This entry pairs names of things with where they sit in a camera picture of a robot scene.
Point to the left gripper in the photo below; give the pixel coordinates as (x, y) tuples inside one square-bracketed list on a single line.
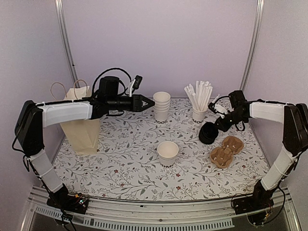
[(136, 106)]

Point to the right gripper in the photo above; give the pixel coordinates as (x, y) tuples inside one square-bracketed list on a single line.
[(221, 126)]

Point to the stack of black lids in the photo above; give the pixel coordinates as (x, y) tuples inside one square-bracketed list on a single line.
[(206, 136)]

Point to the stack of white paper cups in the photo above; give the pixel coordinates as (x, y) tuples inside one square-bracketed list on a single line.
[(162, 106)]

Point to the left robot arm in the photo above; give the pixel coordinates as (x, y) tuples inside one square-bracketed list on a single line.
[(78, 119)]

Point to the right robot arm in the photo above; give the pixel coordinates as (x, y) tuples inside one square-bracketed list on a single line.
[(281, 130)]

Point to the white cup holding straws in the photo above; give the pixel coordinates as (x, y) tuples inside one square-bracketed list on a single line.
[(198, 116)]

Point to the bundle of wrapped white straws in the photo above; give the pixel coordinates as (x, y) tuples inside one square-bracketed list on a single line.
[(200, 95)]

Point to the brown cardboard cup carrier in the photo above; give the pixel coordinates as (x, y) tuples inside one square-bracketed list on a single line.
[(223, 156)]

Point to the floral table mat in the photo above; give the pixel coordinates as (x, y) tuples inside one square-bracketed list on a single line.
[(126, 165)]

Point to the kraft paper bag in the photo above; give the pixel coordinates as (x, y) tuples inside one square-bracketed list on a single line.
[(82, 135)]

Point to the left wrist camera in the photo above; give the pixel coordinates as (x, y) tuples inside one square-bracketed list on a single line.
[(134, 85)]

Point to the aluminium front rail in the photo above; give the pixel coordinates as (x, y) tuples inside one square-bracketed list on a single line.
[(105, 214)]

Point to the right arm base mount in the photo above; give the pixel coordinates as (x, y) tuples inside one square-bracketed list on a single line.
[(252, 207)]

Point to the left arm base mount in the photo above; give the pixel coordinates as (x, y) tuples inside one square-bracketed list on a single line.
[(71, 203)]

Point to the right aluminium frame post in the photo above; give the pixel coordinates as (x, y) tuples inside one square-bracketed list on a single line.
[(253, 44)]

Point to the aluminium frame post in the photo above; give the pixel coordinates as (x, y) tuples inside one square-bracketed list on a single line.
[(64, 35), (253, 44)]

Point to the left aluminium frame post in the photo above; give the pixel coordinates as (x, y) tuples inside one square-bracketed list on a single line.
[(64, 35)]

